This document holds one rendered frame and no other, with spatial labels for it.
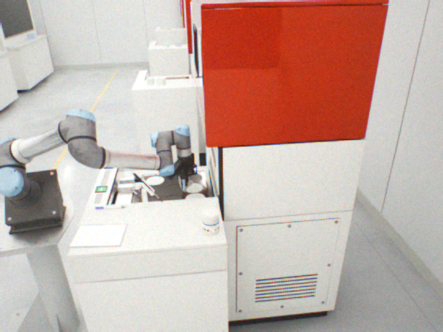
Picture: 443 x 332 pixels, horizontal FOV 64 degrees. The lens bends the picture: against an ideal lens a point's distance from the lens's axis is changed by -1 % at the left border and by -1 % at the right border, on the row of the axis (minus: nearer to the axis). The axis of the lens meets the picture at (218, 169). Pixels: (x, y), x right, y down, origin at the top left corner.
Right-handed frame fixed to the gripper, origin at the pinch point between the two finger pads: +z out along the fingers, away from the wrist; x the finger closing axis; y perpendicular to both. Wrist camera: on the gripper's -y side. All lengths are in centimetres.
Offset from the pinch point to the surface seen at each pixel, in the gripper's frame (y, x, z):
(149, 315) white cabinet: -44, -33, 31
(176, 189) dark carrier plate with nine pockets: -0.7, 5.0, 1.4
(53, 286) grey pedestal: -68, 33, 49
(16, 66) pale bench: 65, 648, 37
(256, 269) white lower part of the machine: 21, -35, 44
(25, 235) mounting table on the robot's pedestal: -73, 29, 9
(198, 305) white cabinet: -26, -45, 28
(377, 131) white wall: 195, -7, 18
